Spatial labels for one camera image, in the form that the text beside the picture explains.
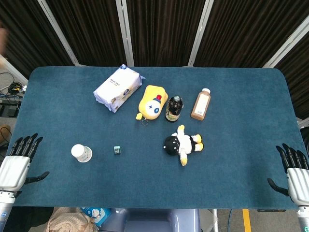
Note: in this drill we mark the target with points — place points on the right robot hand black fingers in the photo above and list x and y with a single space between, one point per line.
299 183

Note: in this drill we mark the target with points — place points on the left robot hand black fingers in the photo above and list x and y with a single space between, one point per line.
13 171

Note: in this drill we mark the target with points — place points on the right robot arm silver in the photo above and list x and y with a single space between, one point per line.
303 220

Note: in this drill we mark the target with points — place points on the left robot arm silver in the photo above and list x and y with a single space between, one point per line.
4 210

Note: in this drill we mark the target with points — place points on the white paper cup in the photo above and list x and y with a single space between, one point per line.
80 153

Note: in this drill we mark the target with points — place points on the black floor box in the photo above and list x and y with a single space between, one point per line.
8 108

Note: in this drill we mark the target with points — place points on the beige fabric bag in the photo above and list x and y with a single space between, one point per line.
67 222

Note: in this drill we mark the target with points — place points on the blue printed package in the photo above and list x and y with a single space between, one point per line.
97 215

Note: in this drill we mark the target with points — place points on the white side table edge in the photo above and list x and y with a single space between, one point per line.
13 70

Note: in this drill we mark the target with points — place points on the black white plush doll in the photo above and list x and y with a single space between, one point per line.
183 143

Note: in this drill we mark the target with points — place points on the brown juice bottle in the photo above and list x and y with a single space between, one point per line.
200 105

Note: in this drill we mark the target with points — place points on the blue table cloth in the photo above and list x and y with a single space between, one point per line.
144 183

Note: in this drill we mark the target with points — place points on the lavender tissue pack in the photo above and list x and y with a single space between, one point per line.
118 88

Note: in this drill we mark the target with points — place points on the dark glass bottle black cap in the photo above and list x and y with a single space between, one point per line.
173 108

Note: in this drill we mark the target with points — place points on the yellow plush toy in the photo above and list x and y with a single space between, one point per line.
152 104

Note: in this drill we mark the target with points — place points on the white frame post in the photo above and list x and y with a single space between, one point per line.
287 43
125 31
58 31
200 31

